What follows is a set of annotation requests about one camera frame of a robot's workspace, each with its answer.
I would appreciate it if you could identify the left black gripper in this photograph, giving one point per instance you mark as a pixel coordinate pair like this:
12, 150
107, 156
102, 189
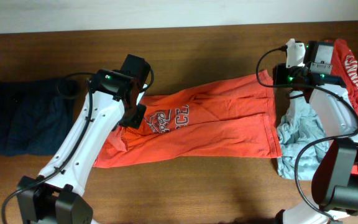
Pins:
137, 119

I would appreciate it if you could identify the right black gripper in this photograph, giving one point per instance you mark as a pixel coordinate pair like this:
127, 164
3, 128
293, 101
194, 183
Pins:
279, 81

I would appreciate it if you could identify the light grey-blue shirt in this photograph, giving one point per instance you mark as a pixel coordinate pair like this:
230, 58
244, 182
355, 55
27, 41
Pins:
299, 127

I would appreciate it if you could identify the red McKinney shirt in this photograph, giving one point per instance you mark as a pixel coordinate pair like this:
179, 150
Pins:
345, 65

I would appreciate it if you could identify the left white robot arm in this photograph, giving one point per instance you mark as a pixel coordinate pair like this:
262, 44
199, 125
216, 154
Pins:
113, 100

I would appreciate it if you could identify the orange McKinney Boyd soccer shirt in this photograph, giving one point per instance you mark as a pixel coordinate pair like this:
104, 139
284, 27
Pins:
227, 118

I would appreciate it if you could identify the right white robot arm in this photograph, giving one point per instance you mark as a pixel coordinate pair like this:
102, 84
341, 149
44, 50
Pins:
326, 76

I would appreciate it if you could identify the folded navy blue garment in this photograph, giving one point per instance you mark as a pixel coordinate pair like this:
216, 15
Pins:
35, 117

